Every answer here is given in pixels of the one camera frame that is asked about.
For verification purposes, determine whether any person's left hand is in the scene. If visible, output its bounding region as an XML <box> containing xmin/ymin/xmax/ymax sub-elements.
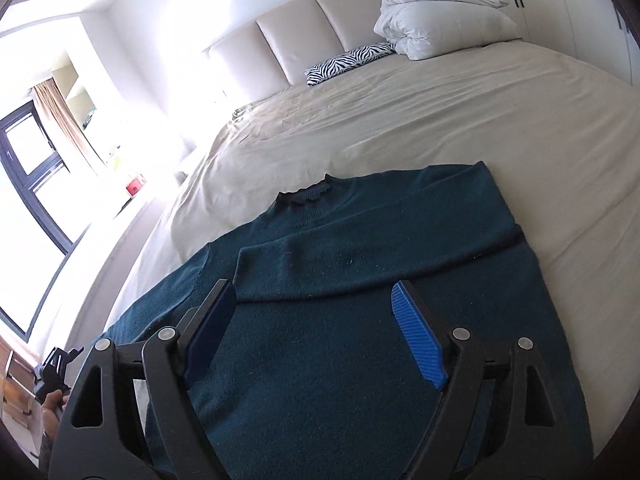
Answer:
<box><xmin>40</xmin><ymin>391</ymin><xmax>71</xmax><ymax>441</ymax></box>

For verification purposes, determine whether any folded white duvet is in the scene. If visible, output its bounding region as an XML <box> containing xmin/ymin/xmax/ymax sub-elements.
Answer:
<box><xmin>375</xmin><ymin>0</ymin><xmax>523</xmax><ymax>61</ymax></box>

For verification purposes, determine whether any teal knit sweater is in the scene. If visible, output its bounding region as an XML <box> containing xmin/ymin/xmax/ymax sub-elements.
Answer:
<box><xmin>102</xmin><ymin>160</ymin><xmax>596</xmax><ymax>480</ymax></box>

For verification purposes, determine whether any bed with beige sheet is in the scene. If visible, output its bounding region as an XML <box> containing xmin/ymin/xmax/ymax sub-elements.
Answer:
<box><xmin>102</xmin><ymin>40</ymin><xmax>640</xmax><ymax>411</ymax></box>

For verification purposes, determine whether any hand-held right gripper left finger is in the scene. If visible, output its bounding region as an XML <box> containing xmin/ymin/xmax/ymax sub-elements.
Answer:
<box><xmin>50</xmin><ymin>279</ymin><xmax>238</xmax><ymax>480</ymax></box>

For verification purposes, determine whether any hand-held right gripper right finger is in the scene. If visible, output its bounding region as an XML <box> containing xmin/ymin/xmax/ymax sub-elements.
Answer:
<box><xmin>390</xmin><ymin>280</ymin><xmax>596</xmax><ymax>480</ymax></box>

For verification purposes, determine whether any white wardrobe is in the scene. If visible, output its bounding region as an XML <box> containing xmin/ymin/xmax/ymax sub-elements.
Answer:
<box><xmin>465</xmin><ymin>0</ymin><xmax>631</xmax><ymax>81</ymax></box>

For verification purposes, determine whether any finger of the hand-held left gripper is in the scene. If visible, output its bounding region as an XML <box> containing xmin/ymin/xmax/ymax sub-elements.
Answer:
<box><xmin>50</xmin><ymin>345</ymin><xmax>84</xmax><ymax>365</ymax></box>

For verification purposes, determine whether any beige padded headboard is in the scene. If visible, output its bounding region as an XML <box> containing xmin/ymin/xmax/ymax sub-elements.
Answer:
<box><xmin>202</xmin><ymin>0</ymin><xmax>436</xmax><ymax>111</ymax></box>

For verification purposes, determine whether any beige curtain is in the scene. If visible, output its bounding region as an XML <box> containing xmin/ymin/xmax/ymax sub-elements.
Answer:
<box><xmin>31</xmin><ymin>77</ymin><xmax>103</xmax><ymax>176</ymax></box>

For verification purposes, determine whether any black window frame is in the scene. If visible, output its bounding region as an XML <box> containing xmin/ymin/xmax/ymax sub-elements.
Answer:
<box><xmin>0</xmin><ymin>100</ymin><xmax>81</xmax><ymax>341</ymax></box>

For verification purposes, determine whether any zebra print pillow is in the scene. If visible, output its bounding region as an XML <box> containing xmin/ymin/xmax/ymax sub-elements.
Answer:
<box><xmin>305</xmin><ymin>41</ymin><xmax>396</xmax><ymax>87</ymax></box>

